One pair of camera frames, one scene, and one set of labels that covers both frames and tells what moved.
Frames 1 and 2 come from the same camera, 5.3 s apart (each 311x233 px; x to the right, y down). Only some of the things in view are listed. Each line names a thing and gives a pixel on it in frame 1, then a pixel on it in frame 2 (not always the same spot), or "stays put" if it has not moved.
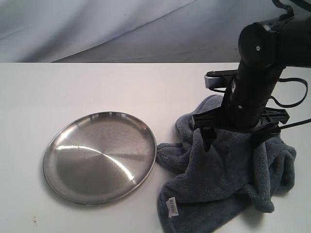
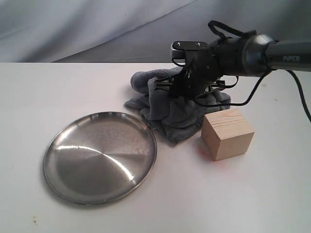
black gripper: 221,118 → 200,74
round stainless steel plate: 98,158 stays put
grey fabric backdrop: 129,31 stays put
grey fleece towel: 209,190 → 179,120
